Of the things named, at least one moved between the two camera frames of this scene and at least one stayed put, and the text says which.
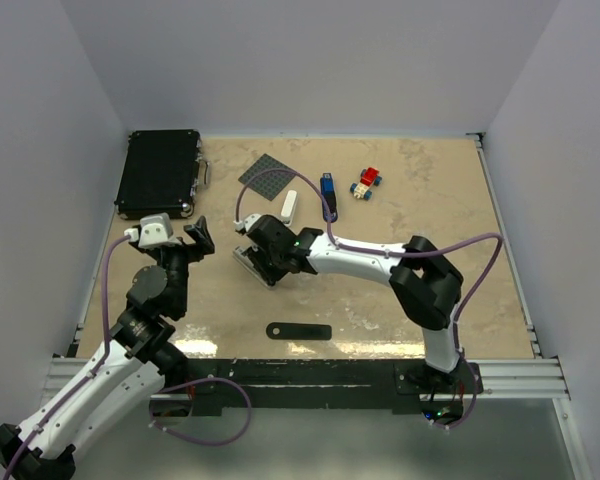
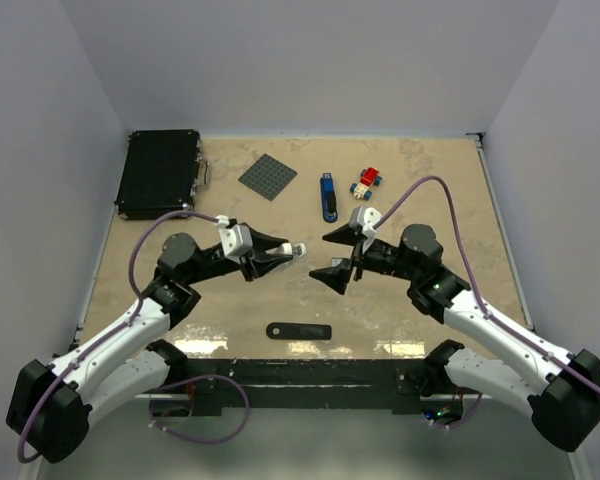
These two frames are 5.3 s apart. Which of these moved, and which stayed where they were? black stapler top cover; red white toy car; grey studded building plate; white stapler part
Moved: white stapler part
Stayed: black stapler top cover; red white toy car; grey studded building plate
